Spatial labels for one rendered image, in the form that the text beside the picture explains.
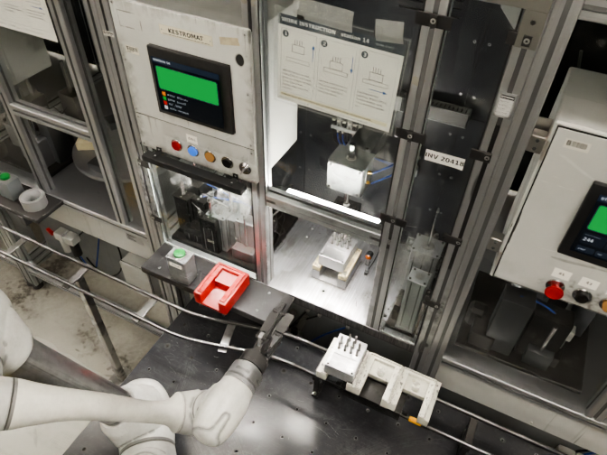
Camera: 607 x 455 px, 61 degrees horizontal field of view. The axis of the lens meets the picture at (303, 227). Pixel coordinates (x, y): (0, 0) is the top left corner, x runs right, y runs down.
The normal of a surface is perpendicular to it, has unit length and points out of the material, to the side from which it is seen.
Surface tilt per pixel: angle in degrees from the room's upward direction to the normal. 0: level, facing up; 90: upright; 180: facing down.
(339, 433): 0
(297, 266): 0
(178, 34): 90
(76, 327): 0
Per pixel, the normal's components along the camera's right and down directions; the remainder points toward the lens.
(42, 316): 0.03, -0.71
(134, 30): -0.44, 0.62
